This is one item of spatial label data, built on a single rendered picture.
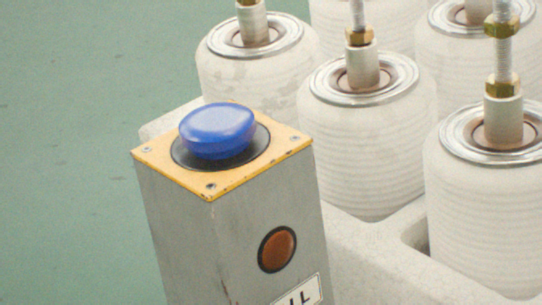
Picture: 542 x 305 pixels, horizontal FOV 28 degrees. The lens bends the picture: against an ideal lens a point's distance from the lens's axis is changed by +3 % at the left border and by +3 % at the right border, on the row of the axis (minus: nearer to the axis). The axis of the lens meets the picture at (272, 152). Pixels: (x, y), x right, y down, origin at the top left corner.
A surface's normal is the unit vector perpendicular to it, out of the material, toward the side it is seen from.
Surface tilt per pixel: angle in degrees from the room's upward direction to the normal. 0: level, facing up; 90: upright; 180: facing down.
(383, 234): 0
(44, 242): 0
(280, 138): 0
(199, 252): 90
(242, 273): 90
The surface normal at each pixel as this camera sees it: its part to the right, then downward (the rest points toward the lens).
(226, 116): -0.14, -0.84
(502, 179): -0.23, -0.26
